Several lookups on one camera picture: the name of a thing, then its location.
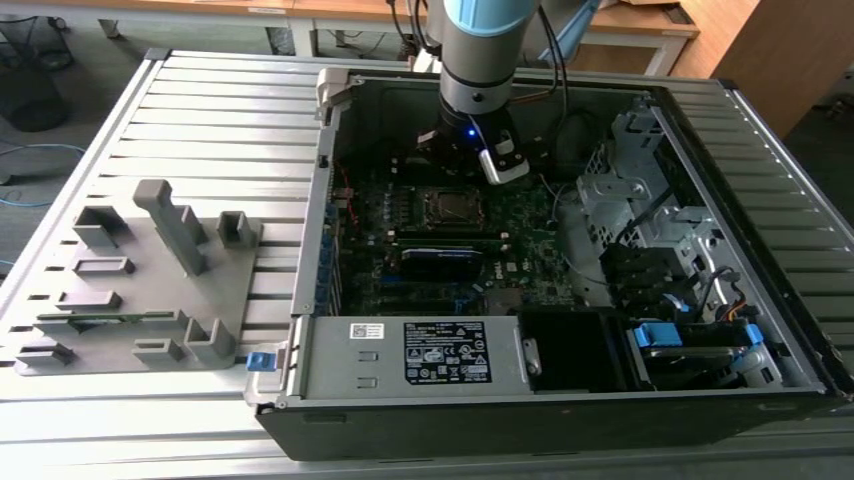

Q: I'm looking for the silver CPU plate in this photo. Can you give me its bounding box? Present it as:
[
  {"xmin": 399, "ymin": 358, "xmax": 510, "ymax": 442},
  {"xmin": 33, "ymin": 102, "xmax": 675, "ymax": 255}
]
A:
[{"xmin": 439, "ymin": 193, "xmax": 476, "ymax": 220}]

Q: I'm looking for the metal socket cover frame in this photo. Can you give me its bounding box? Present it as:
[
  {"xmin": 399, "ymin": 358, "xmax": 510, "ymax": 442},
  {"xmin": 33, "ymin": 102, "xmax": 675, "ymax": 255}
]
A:
[{"xmin": 423, "ymin": 185, "xmax": 494, "ymax": 230}]

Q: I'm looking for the CPU socket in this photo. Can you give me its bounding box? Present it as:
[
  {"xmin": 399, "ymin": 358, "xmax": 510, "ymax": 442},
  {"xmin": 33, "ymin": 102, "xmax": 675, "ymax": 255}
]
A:
[{"xmin": 414, "ymin": 184, "xmax": 500, "ymax": 232}]

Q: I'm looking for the green RAM stick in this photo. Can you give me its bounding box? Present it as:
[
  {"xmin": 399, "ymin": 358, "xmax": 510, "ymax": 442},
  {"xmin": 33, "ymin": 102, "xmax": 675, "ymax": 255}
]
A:
[
  {"xmin": 36, "ymin": 310, "xmax": 179, "ymax": 327},
  {"xmin": 396, "ymin": 227, "xmax": 503, "ymax": 239}
]

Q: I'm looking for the silver metal drive cage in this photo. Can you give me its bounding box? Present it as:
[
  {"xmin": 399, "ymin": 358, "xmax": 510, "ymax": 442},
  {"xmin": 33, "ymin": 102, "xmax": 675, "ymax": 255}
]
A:
[{"xmin": 574, "ymin": 97, "xmax": 733, "ymax": 281}]

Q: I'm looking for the black graphics card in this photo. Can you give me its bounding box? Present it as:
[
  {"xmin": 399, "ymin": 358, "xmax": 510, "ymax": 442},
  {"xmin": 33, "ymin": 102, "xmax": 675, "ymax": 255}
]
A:
[{"xmin": 398, "ymin": 247, "xmax": 487, "ymax": 282}]

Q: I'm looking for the pale blue teach pendant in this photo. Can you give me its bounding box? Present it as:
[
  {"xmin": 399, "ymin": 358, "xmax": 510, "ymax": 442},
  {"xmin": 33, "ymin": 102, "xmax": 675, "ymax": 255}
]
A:
[{"xmin": 536, "ymin": 0, "xmax": 602, "ymax": 61}]

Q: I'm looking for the green motherboard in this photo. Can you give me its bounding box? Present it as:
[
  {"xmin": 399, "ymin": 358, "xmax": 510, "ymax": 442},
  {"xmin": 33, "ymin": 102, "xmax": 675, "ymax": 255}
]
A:
[{"xmin": 330, "ymin": 152, "xmax": 606, "ymax": 317}]

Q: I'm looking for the black plastic disk bay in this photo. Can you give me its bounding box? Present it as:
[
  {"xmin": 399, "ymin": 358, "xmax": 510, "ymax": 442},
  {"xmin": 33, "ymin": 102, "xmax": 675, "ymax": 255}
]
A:
[{"xmin": 598, "ymin": 243, "xmax": 706, "ymax": 314}]

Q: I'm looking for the gray power supply unit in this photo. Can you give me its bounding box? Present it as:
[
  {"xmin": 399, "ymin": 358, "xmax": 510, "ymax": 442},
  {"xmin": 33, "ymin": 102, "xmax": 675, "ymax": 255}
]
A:
[{"xmin": 284, "ymin": 314, "xmax": 536, "ymax": 401}]

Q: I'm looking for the wooden cabinet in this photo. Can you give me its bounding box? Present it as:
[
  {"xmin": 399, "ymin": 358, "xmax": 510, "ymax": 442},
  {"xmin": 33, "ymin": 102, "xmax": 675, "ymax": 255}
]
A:
[{"xmin": 670, "ymin": 0, "xmax": 854, "ymax": 139}]

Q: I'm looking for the hard disk blue carrier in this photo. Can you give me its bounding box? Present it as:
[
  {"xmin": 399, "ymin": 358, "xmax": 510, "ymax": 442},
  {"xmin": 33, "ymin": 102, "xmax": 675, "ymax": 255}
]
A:
[{"xmin": 629, "ymin": 322, "xmax": 766, "ymax": 391}]

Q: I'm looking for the gray plastic parts rack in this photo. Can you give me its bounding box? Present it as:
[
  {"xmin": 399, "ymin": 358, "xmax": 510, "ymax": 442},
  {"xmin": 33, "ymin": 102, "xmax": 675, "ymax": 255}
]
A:
[{"xmin": 12, "ymin": 178, "xmax": 267, "ymax": 377}]

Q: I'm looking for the black open PC case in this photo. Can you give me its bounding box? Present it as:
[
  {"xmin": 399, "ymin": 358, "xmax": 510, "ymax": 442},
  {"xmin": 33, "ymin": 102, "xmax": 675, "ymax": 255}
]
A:
[{"xmin": 243, "ymin": 64, "xmax": 854, "ymax": 462}]

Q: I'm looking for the black mesh waste bin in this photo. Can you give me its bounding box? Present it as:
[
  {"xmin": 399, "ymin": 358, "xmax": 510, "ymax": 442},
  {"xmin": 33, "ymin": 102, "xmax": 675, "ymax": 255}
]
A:
[{"xmin": 0, "ymin": 14, "xmax": 75, "ymax": 134}]

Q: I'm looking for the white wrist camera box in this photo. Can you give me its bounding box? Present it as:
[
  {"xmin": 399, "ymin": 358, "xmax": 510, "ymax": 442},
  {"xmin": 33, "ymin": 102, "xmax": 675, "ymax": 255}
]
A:
[{"xmin": 476, "ymin": 127, "xmax": 534, "ymax": 187}]

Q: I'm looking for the black looped cable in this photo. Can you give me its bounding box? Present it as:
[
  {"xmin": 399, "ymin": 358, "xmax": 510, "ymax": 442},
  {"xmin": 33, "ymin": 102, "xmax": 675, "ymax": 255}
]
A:
[{"xmin": 552, "ymin": 110, "xmax": 614, "ymax": 176}]

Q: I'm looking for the thin red wire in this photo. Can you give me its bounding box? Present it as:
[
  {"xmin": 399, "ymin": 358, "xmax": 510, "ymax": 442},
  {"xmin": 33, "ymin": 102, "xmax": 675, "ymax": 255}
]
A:
[{"xmin": 335, "ymin": 163, "xmax": 360, "ymax": 226}]

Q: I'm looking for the wooden desk white frame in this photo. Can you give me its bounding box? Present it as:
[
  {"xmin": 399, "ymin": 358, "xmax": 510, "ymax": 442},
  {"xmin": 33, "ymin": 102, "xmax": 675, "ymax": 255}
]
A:
[
  {"xmin": 292, "ymin": 0, "xmax": 428, "ymax": 59},
  {"xmin": 0, "ymin": 0, "xmax": 299, "ymax": 40},
  {"xmin": 572, "ymin": 3, "xmax": 701, "ymax": 77}
]

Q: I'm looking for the black disk wire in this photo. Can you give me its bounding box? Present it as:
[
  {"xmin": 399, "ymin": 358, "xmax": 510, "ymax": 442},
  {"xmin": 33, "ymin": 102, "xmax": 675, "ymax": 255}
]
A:
[{"xmin": 706, "ymin": 266, "xmax": 742, "ymax": 306}]

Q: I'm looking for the multicolour power wire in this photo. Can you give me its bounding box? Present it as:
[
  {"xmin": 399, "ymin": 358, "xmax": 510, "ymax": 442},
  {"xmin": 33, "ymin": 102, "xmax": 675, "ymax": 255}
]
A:
[{"xmin": 717, "ymin": 297, "xmax": 761, "ymax": 326}]

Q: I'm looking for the blue floor cable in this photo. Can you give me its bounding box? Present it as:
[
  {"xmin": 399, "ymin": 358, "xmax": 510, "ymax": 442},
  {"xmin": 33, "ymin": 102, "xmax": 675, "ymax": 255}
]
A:
[{"xmin": 0, "ymin": 142, "xmax": 87, "ymax": 209}]

